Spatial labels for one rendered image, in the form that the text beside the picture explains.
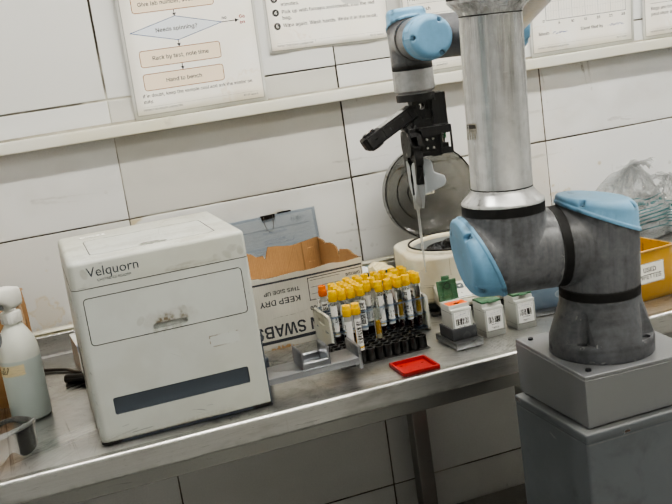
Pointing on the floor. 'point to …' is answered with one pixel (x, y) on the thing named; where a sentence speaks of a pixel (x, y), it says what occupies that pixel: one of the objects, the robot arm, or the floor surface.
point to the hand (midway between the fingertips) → (417, 201)
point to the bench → (265, 417)
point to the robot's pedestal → (594, 457)
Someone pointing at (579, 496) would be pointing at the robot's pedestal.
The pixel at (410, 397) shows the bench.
